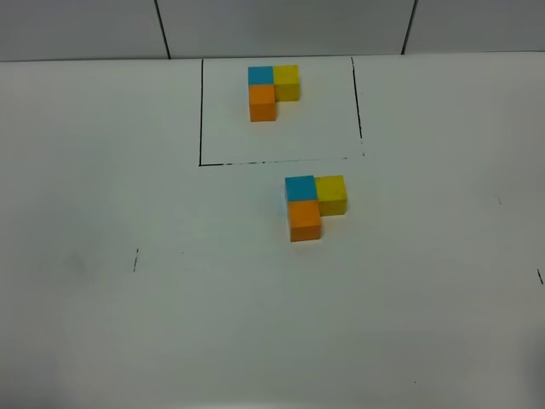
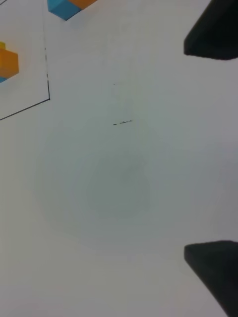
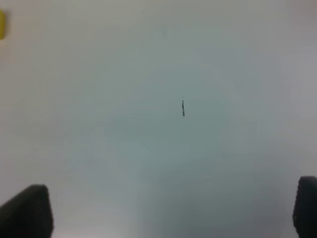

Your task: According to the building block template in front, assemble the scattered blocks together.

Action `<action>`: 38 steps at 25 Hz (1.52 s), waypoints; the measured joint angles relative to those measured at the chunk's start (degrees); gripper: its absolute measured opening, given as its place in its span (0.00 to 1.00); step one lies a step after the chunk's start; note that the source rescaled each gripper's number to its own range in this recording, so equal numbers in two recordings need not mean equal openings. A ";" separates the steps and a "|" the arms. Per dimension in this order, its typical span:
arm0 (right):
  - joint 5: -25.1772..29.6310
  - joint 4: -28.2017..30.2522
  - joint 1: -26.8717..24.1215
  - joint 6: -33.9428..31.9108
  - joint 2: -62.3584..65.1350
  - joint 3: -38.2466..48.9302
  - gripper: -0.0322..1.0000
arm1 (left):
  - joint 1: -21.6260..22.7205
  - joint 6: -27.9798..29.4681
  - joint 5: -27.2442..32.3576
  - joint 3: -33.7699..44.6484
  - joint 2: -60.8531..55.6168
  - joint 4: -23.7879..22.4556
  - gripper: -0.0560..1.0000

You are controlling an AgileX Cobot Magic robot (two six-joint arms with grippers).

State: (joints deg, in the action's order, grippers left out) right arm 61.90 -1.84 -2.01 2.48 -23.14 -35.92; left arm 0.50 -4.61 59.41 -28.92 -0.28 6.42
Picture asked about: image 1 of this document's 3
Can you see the blue template cube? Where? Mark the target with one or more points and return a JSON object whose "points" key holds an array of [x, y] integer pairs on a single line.
{"points": [[258, 75]]}

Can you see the orange template cube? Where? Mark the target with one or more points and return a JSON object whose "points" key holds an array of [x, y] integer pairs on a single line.
{"points": [[262, 102]]}

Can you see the yellow template cube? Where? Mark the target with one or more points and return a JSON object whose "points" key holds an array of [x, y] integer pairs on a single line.
{"points": [[287, 83]]}

